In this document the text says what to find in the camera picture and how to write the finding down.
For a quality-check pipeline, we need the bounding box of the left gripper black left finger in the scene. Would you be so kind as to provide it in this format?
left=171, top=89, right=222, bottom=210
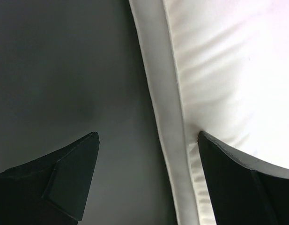
left=0, top=132, right=100, bottom=225

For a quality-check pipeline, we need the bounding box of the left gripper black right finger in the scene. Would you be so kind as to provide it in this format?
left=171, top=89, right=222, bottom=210
left=198, top=131, right=289, bottom=225

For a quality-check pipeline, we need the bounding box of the cream white pillow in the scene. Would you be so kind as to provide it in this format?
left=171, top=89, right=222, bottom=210
left=129, top=0, right=289, bottom=225

